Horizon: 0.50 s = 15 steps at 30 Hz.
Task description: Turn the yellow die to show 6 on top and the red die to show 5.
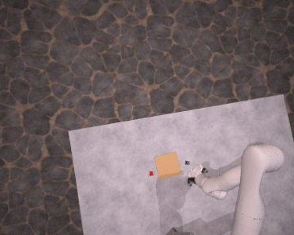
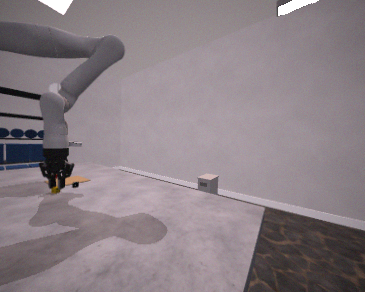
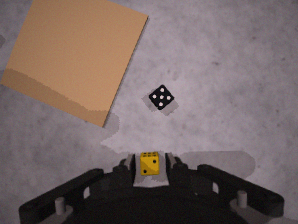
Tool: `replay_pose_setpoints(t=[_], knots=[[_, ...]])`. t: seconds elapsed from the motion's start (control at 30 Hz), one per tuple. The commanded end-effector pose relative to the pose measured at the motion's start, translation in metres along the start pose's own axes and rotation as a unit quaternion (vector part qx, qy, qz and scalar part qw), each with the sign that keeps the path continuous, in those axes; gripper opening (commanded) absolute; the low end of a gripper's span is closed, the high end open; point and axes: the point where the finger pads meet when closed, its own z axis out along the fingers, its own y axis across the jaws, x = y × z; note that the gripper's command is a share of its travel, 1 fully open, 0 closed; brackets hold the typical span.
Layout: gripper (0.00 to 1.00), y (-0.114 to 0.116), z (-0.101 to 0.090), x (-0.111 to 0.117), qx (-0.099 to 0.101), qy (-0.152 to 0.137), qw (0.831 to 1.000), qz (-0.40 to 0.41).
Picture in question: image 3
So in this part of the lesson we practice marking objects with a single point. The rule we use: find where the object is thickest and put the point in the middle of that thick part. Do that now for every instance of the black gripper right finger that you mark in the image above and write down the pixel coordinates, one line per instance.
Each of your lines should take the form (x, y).
(253, 203)

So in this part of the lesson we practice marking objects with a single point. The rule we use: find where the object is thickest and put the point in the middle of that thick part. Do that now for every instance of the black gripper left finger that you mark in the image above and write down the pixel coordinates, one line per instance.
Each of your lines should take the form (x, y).
(66, 200)

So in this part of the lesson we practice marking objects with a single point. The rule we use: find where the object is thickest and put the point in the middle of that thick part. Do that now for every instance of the tan square mat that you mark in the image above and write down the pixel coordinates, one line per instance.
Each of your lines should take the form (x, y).
(73, 54)

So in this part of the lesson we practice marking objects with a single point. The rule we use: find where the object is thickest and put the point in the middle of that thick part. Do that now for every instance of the yellow die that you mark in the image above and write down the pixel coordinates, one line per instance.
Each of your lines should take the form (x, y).
(149, 163)

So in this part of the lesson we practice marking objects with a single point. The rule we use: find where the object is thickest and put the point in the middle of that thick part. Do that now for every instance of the black die with white pips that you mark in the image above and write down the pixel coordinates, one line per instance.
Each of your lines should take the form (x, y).
(161, 97)

